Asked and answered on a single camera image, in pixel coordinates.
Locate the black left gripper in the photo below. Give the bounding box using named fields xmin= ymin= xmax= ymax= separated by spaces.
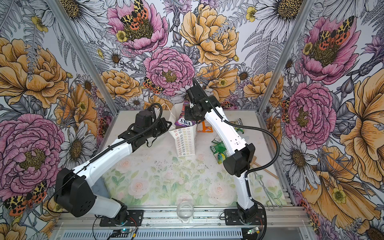
xmin=144 ymin=117 xmax=172 ymax=138

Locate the purple Fox's berries packet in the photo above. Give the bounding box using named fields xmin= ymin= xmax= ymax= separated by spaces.
xmin=175 ymin=101 xmax=196 ymax=128

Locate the white printed paper bag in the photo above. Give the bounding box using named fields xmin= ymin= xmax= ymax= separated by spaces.
xmin=168 ymin=103 xmax=197 ymax=157

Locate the green Fox's candy packet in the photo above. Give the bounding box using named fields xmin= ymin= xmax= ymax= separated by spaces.
xmin=210 ymin=141 xmax=230 ymax=164

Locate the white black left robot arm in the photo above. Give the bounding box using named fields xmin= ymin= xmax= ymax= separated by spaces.
xmin=53 ymin=103 xmax=172 ymax=225

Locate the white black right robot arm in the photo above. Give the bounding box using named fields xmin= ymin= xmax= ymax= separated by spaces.
xmin=185 ymin=79 xmax=258 ymax=224

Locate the orange snack packet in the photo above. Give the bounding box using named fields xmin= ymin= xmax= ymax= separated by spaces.
xmin=197 ymin=121 xmax=214 ymax=133

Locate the small green snack packet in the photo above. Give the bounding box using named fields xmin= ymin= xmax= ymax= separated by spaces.
xmin=233 ymin=118 xmax=245 ymax=135

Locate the grey blue cloth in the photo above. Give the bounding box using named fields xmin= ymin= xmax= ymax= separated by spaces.
xmin=92 ymin=177 xmax=111 ymax=199

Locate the wooden mallet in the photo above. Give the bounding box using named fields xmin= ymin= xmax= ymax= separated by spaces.
xmin=251 ymin=155 xmax=280 ymax=180

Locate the clear glass cup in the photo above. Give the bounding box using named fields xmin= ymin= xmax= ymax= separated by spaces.
xmin=177 ymin=201 xmax=194 ymax=223

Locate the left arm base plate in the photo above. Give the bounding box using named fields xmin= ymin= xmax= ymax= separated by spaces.
xmin=99 ymin=210 xmax=144 ymax=227

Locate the black corrugated right cable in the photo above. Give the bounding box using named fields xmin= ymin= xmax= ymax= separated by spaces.
xmin=191 ymin=78 xmax=280 ymax=181

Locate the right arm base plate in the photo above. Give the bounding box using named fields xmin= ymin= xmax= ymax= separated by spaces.
xmin=223 ymin=209 xmax=266 ymax=226

